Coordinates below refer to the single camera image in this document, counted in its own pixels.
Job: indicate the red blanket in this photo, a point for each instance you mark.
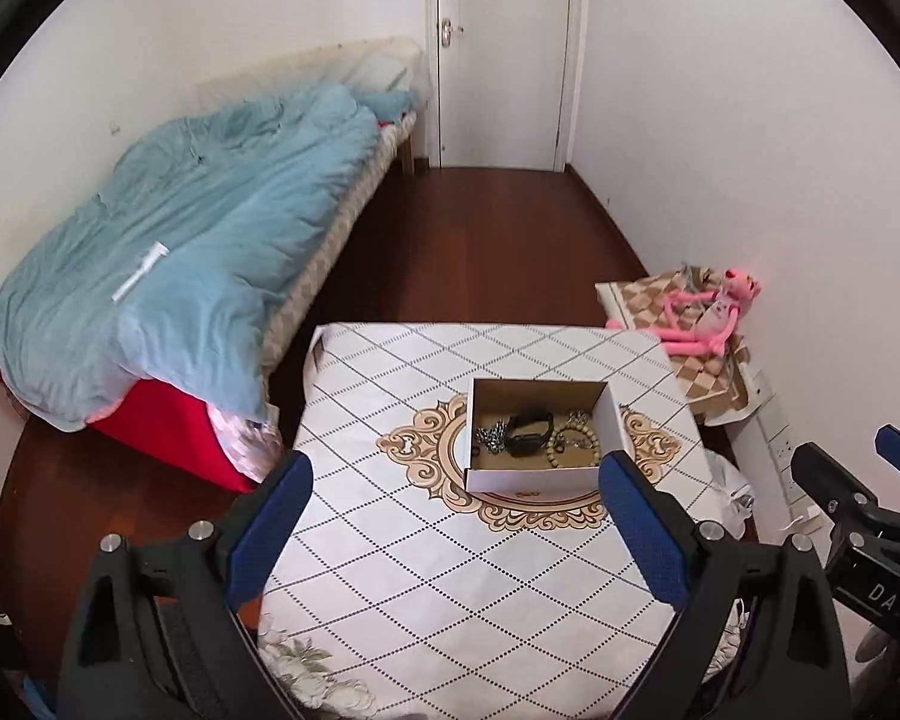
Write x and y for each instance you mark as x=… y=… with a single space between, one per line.
x=172 y=420

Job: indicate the pink plush toy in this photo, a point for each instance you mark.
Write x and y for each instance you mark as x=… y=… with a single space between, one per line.
x=712 y=315

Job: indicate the black smart band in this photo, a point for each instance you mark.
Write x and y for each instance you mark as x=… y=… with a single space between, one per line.
x=525 y=439

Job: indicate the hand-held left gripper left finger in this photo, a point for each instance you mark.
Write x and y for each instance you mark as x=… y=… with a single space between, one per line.
x=266 y=532

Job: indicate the white door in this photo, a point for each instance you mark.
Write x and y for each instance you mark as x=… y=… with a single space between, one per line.
x=502 y=52

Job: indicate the wooden bed leg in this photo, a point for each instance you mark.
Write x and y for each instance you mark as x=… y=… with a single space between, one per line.
x=406 y=156

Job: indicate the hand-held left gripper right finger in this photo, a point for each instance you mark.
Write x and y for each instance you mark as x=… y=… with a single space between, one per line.
x=645 y=532

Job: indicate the white power strip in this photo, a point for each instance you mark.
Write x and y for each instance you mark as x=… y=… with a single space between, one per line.
x=772 y=457

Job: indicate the white cardboard box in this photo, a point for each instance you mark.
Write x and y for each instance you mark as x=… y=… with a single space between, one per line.
x=532 y=478

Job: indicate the table with diamond-pattern cloth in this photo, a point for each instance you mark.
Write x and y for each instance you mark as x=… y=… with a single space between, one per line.
x=390 y=562

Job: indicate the pink checked sheet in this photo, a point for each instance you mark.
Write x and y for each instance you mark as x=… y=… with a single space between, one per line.
x=247 y=442

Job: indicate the light blue duvet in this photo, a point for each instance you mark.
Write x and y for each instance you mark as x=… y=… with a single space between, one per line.
x=195 y=225

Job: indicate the white strip on duvet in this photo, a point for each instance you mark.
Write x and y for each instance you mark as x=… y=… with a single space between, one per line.
x=141 y=271

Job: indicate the white plastic bag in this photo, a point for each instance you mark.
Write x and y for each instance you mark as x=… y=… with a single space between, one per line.
x=731 y=487

